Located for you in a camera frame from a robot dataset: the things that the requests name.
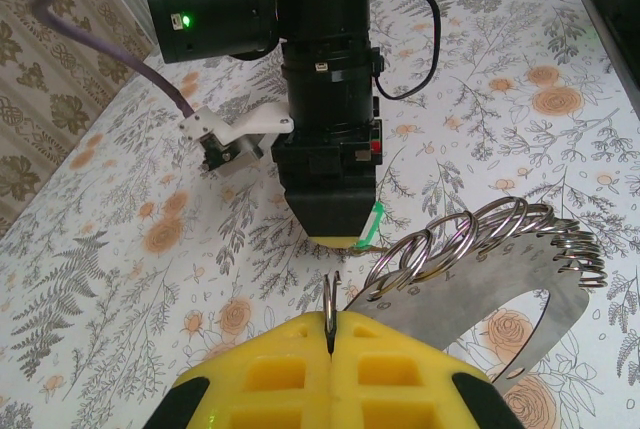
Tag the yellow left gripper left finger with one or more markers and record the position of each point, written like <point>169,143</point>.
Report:
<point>270,389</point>

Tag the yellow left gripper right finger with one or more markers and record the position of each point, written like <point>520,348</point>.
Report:
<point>395,389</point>

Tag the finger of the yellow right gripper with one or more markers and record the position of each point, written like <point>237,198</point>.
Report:
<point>330,214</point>

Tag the steel split keyring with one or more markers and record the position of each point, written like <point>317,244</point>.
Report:
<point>385,259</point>
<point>330,309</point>
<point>470,226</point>
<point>542,209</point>
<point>500,199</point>

